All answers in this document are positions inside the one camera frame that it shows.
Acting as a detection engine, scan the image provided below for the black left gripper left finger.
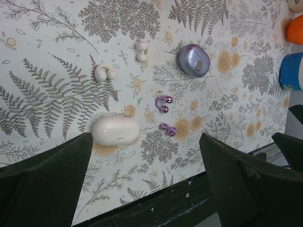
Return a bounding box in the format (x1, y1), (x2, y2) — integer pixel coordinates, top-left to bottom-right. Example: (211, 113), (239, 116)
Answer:
(0, 132), (93, 227)

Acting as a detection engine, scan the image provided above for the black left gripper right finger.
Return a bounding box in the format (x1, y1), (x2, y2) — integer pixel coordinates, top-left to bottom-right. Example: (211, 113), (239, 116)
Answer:
(199, 133), (303, 227)

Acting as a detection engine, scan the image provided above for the white earbud charging case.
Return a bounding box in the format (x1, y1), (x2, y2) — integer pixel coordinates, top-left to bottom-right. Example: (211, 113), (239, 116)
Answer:
(92, 116), (140, 146)

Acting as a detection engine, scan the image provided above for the white clip earbud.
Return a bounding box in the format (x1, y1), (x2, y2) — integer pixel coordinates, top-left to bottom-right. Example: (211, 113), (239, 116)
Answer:
(135, 41), (149, 62)
(94, 63), (116, 82)

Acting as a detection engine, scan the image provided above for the purple earbud charging case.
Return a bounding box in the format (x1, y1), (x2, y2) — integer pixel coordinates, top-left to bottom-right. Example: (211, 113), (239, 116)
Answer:
(178, 44), (210, 78)

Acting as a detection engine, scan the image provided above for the purple clip earbud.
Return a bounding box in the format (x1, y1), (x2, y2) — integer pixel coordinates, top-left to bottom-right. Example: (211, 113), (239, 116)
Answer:
(155, 95), (173, 114)
(159, 123), (177, 137)

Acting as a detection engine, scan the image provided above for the floral patterned table mat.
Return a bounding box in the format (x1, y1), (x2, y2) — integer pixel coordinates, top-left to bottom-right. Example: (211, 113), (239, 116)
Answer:
(0, 0), (294, 225)

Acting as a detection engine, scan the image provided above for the orange fruit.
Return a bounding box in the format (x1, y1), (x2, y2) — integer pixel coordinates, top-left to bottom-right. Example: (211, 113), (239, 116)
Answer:
(286, 15), (303, 45)

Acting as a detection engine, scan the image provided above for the white toilet paper roll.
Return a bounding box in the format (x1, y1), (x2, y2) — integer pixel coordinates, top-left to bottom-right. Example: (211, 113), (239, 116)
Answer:
(287, 0), (303, 13)

